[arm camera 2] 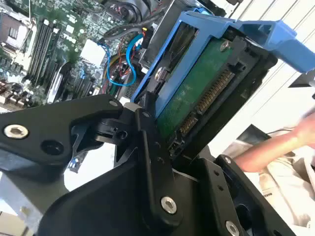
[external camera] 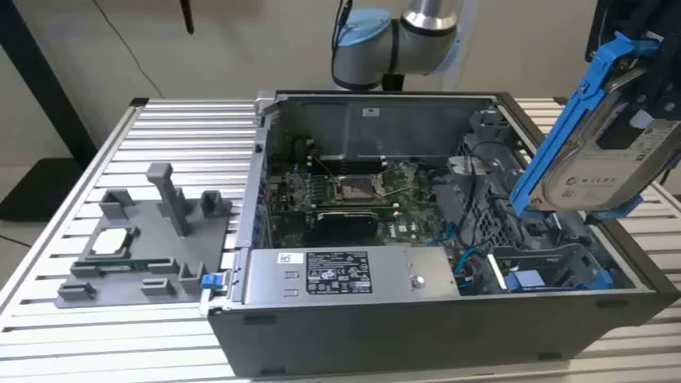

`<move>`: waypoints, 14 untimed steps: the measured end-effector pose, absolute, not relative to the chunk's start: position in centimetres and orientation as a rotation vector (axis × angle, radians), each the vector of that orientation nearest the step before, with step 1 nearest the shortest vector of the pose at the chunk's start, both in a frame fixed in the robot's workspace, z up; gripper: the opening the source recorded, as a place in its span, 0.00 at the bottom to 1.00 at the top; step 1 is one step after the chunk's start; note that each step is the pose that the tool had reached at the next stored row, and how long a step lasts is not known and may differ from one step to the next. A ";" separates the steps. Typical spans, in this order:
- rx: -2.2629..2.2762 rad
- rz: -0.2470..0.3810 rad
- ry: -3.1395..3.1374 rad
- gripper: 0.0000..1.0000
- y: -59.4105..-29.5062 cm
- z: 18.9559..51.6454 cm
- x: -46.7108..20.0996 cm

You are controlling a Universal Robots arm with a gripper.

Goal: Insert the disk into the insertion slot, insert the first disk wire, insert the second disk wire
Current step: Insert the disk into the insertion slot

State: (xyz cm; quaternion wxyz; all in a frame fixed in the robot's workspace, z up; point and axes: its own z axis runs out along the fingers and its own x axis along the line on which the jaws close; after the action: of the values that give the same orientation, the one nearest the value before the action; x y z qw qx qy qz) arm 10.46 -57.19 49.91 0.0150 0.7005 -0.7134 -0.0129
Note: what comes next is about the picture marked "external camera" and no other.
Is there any hard disk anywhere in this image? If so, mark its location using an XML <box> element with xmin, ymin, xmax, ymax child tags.
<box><xmin>509</xmin><ymin>30</ymin><xmax>681</xmax><ymax>221</ymax></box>

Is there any metal disk bay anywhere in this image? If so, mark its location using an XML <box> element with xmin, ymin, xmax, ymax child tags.
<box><xmin>488</xmin><ymin>223</ymin><xmax>642</xmax><ymax>297</ymax></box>

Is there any blue disk carrier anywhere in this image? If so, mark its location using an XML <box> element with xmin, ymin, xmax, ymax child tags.
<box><xmin>504</xmin><ymin>270</ymin><xmax>561</xmax><ymax>289</ymax></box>

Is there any green motherboard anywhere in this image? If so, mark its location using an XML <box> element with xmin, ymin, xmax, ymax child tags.
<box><xmin>261</xmin><ymin>159</ymin><xmax>454</xmax><ymax>249</ymax></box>

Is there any CPU socket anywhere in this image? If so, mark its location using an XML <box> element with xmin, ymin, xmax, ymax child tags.
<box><xmin>330</xmin><ymin>172</ymin><xmax>388</xmax><ymax>205</ymax></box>

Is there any black socket cover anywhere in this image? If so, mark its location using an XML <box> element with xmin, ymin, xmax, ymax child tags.
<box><xmin>315</xmin><ymin>209</ymin><xmax>382</xmax><ymax>247</ymax></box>

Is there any black PC case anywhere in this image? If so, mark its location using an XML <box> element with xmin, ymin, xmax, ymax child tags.
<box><xmin>199</xmin><ymin>89</ymin><xmax>681</xmax><ymax>378</ymax></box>

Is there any black hanging strip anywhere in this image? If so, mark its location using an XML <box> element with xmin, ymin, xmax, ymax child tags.
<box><xmin>179</xmin><ymin>0</ymin><xmax>196</xmax><ymax>36</ymax></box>

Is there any silver power supply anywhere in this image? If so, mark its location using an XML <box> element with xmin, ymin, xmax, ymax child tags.
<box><xmin>240</xmin><ymin>246</ymin><xmax>462</xmax><ymax>305</ymax></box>

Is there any grey parts rack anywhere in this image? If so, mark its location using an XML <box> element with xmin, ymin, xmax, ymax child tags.
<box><xmin>55</xmin><ymin>162</ymin><xmax>236</xmax><ymax>310</ymax></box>

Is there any green RAM stick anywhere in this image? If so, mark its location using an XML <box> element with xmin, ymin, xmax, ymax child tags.
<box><xmin>79</xmin><ymin>258</ymin><xmax>177</xmax><ymax>273</ymax></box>

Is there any silver CPU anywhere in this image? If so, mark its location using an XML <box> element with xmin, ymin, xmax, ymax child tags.
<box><xmin>88</xmin><ymin>228</ymin><xmax>133</xmax><ymax>255</ymax></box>

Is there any black stand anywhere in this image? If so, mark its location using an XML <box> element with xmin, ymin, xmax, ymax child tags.
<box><xmin>0</xmin><ymin>0</ymin><xmax>97</xmax><ymax>223</ymax></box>

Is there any black round wire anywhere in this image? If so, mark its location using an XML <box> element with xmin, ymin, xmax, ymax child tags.
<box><xmin>456</xmin><ymin>140</ymin><xmax>504</xmax><ymax>249</ymax></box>

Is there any blue flat wire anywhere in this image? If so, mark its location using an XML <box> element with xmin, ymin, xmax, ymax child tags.
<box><xmin>445</xmin><ymin>222</ymin><xmax>492</xmax><ymax>281</ymax></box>

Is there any thin black cable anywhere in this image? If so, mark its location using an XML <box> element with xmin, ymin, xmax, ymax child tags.
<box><xmin>92</xmin><ymin>0</ymin><xmax>167</xmax><ymax>99</ymax></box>

